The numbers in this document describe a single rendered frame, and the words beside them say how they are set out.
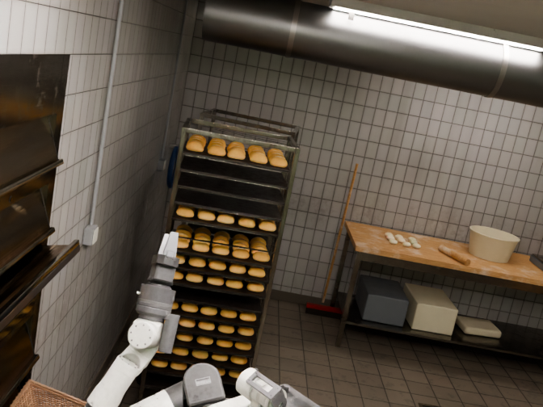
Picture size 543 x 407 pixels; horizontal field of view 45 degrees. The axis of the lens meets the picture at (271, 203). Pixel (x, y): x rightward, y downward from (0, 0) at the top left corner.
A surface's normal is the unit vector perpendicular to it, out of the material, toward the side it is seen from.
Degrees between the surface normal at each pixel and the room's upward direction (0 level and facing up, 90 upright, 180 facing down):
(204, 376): 34
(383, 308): 90
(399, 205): 90
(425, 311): 90
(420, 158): 90
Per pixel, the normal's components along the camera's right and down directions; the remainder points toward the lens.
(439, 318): 0.02, 0.23
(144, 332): -0.07, -0.21
